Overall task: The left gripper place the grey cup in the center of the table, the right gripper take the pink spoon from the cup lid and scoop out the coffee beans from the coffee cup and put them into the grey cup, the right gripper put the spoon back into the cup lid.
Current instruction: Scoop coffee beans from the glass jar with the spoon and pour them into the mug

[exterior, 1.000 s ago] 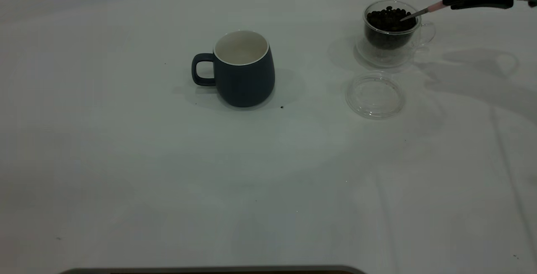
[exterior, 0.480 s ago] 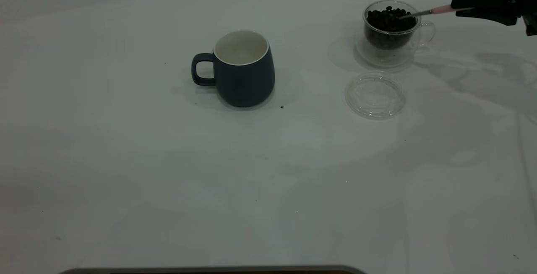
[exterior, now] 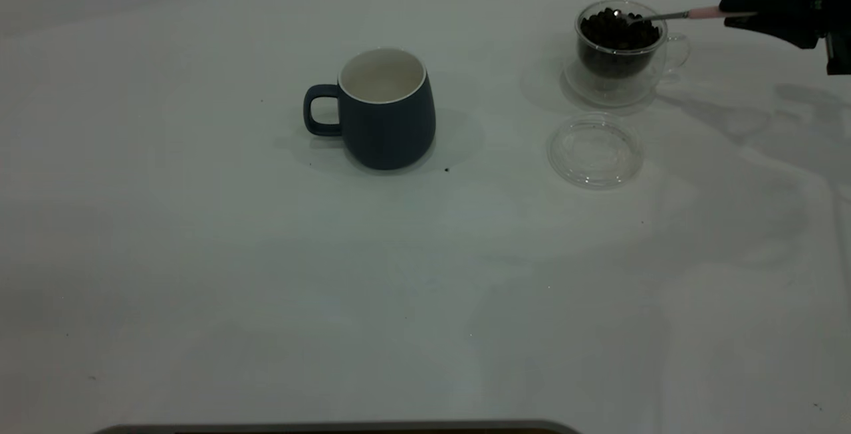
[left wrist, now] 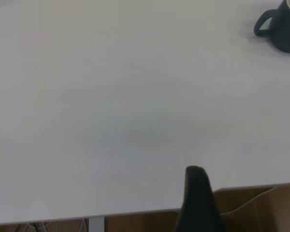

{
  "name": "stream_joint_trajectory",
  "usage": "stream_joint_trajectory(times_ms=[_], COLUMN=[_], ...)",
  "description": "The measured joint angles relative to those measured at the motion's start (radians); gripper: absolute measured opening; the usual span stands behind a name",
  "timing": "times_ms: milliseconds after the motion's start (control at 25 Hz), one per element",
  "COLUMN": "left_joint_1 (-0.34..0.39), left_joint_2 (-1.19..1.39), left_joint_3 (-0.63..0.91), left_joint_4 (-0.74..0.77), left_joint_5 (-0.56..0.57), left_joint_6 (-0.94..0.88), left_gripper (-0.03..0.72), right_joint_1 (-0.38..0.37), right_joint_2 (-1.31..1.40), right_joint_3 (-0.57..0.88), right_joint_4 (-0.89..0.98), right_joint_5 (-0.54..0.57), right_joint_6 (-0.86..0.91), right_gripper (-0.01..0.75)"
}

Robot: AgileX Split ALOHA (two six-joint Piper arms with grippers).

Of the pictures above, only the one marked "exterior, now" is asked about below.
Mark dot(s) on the pile of coffee beans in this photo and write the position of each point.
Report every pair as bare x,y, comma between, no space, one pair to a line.
621,35

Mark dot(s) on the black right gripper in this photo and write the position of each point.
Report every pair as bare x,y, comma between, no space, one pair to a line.
839,55

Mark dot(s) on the clear glass saucer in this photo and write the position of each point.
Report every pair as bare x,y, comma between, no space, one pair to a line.
595,168

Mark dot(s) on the dark grey ceramic mug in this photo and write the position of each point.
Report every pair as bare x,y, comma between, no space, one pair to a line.
389,135

